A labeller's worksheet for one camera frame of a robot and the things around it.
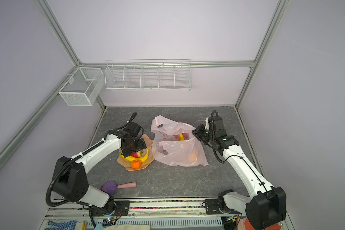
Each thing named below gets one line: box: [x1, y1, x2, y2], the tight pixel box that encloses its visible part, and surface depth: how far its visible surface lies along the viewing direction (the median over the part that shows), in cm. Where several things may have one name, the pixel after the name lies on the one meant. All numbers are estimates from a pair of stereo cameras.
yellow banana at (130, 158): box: [118, 149, 149, 163], surface depth 90 cm
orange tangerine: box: [130, 159, 142, 170], surface depth 85 cm
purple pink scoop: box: [100, 180, 138, 196], surface depth 81 cm
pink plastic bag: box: [150, 115, 209, 167], surface depth 79 cm
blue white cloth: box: [44, 220, 77, 230], surface depth 70 cm
